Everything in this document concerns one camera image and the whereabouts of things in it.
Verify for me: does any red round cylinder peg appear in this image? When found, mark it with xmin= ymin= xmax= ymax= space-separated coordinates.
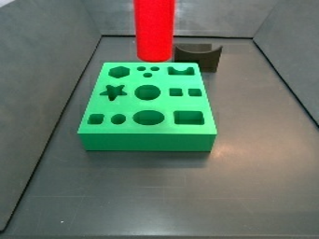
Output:
xmin=134 ymin=0 xmax=176 ymax=63

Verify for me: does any green shape sorter block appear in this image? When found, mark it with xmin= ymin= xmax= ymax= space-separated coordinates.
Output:
xmin=78 ymin=63 xmax=217 ymax=151

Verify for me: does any dark grey curved holder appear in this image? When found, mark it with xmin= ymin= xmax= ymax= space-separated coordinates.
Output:
xmin=174 ymin=43 xmax=223 ymax=73

